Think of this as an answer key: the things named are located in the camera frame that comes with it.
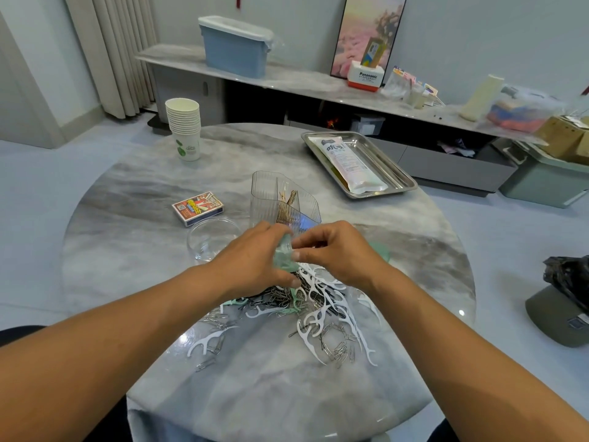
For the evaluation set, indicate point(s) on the person's right hand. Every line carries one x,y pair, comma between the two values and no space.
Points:
350,253

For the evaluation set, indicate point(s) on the person's left hand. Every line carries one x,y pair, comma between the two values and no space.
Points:
253,264

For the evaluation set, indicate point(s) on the translucent green plastic cup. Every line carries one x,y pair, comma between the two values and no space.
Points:
283,256

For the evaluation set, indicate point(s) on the clear round plastic bowl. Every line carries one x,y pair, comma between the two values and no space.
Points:
210,242

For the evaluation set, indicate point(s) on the clear ribbed organizer box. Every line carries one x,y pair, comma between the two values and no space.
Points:
271,198

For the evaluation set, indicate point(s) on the pile of floss picks and clips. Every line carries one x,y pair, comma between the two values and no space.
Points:
322,317

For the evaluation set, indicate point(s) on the colourful matchbox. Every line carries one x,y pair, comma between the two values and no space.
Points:
197,208

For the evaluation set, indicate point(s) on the clear printed plastic bag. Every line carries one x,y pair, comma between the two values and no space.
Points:
352,165

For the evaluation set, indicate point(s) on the metal tray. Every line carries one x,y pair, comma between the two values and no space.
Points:
400,175

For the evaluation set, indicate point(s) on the group of white paper cups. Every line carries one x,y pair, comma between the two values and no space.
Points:
185,127

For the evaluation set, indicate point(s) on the person's left forearm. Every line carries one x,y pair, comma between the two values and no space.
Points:
101,368

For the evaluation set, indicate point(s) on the person's right forearm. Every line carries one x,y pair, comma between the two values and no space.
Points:
497,368

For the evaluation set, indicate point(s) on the pale green plastic lid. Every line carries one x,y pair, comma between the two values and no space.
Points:
382,251

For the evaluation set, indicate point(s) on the white box in cabinet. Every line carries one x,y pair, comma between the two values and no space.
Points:
368,124

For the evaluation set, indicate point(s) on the loose papers in cabinet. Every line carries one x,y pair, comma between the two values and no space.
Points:
457,146

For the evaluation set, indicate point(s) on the clear bag of snacks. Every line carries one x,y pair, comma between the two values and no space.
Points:
397,83

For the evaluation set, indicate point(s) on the white and red small box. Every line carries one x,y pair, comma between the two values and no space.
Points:
365,75

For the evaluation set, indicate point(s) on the colourful small packet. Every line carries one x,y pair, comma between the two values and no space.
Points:
431,88

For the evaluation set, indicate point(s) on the grey cabinet with marble top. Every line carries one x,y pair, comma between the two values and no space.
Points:
276,76

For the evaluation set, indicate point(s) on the small colourful box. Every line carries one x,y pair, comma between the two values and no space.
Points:
373,51

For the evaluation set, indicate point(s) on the cream paper roll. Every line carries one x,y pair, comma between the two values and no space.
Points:
482,96

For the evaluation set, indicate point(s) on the grey green storage bin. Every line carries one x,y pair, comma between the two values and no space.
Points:
550,179

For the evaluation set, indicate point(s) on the trash bin with black bag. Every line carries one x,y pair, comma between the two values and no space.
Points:
563,299

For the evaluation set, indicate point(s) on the blue storage box white lid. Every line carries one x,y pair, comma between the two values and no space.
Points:
236,46

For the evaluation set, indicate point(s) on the framed pink picture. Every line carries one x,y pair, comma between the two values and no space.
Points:
359,32

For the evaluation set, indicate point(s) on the clear storage box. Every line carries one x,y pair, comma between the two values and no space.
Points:
525,107

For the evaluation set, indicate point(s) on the cardboard box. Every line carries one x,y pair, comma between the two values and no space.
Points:
566,138

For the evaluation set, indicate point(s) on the beige curtain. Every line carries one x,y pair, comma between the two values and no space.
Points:
110,50

